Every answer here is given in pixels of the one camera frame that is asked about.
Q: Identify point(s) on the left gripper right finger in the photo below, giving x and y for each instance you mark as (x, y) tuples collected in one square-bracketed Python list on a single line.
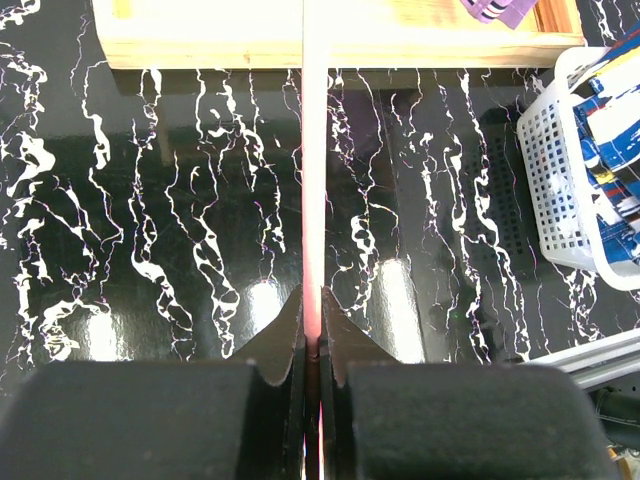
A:
[(384, 419)]

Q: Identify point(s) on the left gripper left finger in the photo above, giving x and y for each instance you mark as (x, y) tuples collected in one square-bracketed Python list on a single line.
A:
[(238, 418)]

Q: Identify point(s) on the blue patterned trousers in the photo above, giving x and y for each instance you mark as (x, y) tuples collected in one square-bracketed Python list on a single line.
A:
[(606, 111)]

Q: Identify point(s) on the purple trousers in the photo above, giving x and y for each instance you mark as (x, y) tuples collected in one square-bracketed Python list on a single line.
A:
[(510, 12)]

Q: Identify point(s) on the white plastic basket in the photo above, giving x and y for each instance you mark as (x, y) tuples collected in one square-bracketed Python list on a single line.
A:
[(563, 207)]

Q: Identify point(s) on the wooden clothes rack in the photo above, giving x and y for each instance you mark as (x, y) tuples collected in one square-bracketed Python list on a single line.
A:
[(355, 34)]

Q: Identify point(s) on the aluminium mounting rail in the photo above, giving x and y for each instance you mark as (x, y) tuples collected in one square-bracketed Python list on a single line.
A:
[(599, 362)]

